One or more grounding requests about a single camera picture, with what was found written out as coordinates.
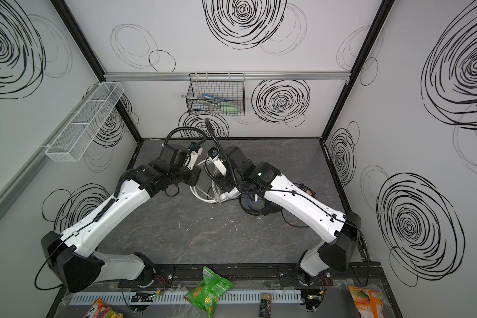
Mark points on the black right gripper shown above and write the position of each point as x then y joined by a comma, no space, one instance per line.
220,184

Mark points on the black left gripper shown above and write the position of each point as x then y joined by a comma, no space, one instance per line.
191,175

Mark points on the white headphones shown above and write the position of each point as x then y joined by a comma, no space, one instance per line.
213,195

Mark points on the black blue headphones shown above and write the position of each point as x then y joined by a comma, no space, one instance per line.
257,206

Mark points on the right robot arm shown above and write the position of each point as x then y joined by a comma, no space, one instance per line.
339,231

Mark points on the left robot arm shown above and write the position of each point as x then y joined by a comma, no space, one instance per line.
72,255

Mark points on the green snack bag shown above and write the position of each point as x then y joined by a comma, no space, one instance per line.
208,292

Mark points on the dark can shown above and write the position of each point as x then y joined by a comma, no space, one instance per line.
265,306

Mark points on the colourful snack packet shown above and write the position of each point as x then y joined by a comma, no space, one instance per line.
99,309

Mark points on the orange snack bag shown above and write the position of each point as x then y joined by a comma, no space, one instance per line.
369,303

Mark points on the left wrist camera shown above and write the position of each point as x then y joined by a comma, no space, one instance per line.
194,152

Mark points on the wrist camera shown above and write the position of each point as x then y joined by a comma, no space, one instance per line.
213,154
194,152

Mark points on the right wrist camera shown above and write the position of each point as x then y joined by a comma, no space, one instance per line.
213,154

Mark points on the black wire basket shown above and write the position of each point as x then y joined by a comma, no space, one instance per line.
225,98

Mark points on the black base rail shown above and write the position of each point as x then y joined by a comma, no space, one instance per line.
282,274

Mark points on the clear wall shelf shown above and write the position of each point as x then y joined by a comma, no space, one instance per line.
85,124

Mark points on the aluminium wall rail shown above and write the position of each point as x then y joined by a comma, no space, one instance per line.
224,76

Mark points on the white slotted cable duct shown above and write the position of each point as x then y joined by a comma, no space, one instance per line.
178,298

